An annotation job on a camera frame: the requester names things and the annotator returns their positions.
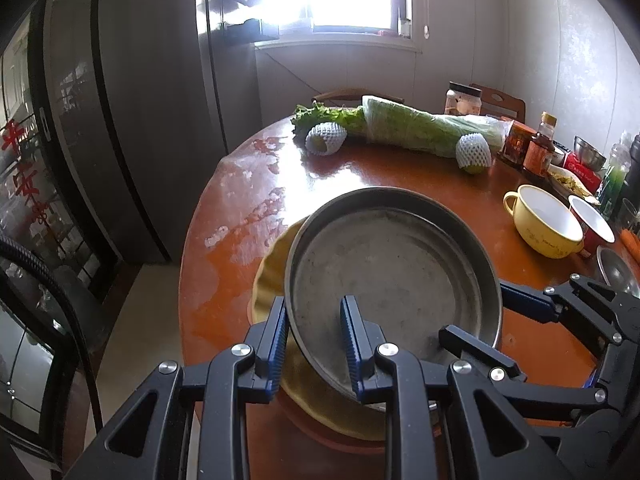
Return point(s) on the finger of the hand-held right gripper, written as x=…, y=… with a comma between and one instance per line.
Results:
x=525, y=302
x=475, y=350

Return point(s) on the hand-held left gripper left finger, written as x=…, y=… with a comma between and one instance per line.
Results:
x=275, y=345

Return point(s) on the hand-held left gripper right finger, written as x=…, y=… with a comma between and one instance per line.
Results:
x=352, y=345

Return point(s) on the yellow shell-shaped plate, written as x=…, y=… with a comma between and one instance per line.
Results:
x=267, y=285

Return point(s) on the round steel tray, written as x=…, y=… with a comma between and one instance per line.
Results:
x=400, y=260

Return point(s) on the large steel bowl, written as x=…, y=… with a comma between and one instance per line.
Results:
x=620, y=270

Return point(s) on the white and red bowl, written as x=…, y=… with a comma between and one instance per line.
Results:
x=595, y=225

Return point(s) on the orange carrot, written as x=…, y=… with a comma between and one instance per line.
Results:
x=631, y=242

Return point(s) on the white dish with food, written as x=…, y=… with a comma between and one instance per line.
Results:
x=567, y=182

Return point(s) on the clear plastic cup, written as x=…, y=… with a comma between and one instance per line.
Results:
x=629, y=215

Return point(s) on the red tissue box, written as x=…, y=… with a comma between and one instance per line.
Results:
x=582, y=172

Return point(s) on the brown sauce bottle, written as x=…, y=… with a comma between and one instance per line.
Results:
x=539, y=157

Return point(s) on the white ceramic bowl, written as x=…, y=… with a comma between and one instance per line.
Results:
x=559, y=155

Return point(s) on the green drink bottle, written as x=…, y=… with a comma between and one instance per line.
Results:
x=616, y=180

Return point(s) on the red sauce jar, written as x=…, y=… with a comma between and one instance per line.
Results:
x=516, y=145

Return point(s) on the fruit in white foam net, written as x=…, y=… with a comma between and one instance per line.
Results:
x=325, y=137
x=473, y=152

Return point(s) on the steel cup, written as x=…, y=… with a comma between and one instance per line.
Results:
x=589, y=152

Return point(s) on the black thermos flask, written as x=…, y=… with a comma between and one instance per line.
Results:
x=634, y=170

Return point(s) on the wooden chair with cutout back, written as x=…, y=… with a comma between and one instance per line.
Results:
x=500, y=102

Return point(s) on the wrapped napa cabbage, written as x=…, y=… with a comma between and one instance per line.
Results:
x=420, y=127

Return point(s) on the clear jar with black lid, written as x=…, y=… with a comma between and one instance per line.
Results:
x=463, y=100

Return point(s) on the green lettuce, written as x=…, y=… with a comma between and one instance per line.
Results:
x=325, y=115

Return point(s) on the wooden chair with curved back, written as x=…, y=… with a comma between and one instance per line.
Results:
x=350, y=94

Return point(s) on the dark grey refrigerator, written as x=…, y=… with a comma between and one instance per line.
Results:
x=145, y=110

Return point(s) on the glass door with red decoration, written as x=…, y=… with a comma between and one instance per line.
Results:
x=35, y=200

